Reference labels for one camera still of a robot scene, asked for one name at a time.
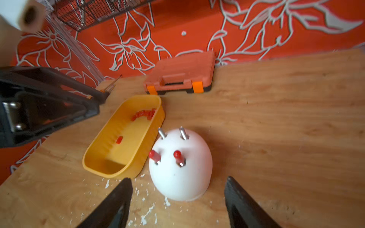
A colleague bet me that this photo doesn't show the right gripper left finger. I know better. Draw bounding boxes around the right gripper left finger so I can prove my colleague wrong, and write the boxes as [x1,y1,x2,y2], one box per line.
[78,178,133,228]

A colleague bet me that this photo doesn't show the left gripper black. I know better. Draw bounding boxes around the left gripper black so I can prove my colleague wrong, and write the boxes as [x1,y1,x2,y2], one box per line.
[1,66,110,148]

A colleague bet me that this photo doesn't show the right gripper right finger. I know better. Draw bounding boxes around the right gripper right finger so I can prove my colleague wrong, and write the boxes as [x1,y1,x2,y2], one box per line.
[224,176,280,228]

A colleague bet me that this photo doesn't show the red screw protection sleeve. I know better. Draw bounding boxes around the red screw protection sleeve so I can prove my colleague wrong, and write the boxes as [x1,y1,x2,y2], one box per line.
[174,150,185,166]

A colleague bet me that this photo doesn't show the white dome screw fixture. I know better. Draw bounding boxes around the white dome screw fixture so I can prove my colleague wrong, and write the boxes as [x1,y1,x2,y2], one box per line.
[149,128,213,201]

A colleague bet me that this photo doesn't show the metal screw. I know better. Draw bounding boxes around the metal screw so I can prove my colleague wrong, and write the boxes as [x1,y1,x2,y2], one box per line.
[179,126,189,140]
[158,127,167,140]

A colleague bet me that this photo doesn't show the metal screw right back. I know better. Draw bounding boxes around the metal screw right back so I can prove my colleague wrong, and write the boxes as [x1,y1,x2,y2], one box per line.
[179,126,189,140]

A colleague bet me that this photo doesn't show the red sleeves pile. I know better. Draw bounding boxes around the red sleeves pile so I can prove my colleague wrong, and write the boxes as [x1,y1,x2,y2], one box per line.
[131,108,156,122]

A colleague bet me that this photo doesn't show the yellow plastic tray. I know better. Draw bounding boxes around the yellow plastic tray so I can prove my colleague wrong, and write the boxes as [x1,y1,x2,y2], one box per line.
[82,95,165,179]

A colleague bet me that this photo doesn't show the red sleeve lone in tray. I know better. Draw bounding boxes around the red sleeve lone in tray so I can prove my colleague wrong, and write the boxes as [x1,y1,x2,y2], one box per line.
[116,136,123,144]

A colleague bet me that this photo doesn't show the orange tool case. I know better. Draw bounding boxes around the orange tool case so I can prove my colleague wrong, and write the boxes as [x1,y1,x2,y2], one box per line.
[143,51,216,95]

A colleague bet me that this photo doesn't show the black wire wall basket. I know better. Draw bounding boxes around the black wire wall basket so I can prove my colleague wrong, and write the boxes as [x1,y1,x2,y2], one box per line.
[54,0,151,32]

